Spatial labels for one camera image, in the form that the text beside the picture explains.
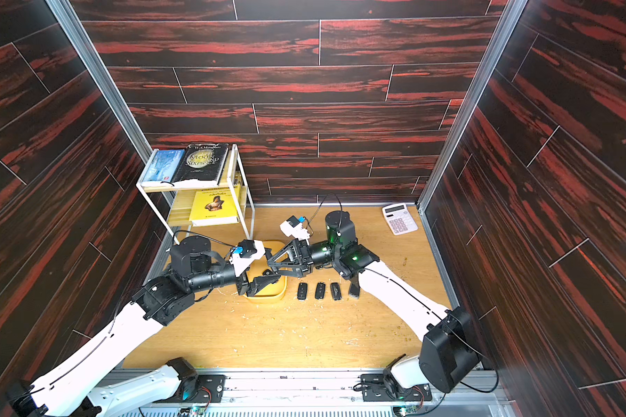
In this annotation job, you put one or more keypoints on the black three-button car key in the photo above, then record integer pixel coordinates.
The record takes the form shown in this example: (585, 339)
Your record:
(320, 291)

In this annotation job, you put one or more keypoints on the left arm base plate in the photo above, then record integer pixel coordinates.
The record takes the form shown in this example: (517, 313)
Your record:
(205, 389)

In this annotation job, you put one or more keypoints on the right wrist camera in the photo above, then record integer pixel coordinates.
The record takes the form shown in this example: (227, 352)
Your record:
(294, 227)

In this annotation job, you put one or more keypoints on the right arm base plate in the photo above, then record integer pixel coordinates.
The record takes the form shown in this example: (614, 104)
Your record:
(377, 387)

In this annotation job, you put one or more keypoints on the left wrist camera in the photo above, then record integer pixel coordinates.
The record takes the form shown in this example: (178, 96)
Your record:
(245, 253)

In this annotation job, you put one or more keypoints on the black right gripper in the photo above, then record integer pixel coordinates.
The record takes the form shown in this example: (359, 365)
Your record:
(299, 253)

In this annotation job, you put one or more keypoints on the aluminium right corner post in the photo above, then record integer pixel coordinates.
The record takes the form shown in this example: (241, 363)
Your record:
(506, 25)

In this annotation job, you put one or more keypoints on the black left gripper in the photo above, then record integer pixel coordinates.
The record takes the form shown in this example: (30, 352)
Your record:
(254, 286)

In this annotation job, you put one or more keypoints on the white wire shelf rack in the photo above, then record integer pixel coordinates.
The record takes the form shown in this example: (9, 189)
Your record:
(161, 197)

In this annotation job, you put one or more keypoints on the silver-edged car key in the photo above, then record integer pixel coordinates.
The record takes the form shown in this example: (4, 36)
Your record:
(336, 292)

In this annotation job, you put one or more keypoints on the dark grey car key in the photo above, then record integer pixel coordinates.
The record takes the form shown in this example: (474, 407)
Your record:
(354, 291)

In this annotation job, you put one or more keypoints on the yellow book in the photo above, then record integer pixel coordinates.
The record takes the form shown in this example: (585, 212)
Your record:
(206, 207)

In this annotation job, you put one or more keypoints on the yellow storage box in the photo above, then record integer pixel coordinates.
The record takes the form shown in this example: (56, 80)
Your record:
(274, 292)

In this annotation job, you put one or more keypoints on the aluminium left corner post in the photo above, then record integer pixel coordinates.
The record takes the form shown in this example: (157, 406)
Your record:
(80, 40)

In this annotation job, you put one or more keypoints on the blue book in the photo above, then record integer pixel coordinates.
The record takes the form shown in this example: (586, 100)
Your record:
(163, 166)

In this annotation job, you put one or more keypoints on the aluminium corner post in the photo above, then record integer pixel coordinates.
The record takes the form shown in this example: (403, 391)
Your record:
(506, 25)
(80, 40)

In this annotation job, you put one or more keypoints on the white calculator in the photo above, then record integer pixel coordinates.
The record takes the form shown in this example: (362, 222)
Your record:
(399, 219)

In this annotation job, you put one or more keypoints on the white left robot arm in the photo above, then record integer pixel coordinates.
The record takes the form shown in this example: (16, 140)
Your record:
(73, 389)

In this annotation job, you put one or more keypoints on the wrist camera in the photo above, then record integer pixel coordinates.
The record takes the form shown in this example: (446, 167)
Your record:
(294, 227)
(245, 253)

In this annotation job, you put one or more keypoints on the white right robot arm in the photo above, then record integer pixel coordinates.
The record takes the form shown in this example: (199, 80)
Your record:
(448, 338)

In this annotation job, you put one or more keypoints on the black book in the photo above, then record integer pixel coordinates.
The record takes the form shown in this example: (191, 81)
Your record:
(202, 165)

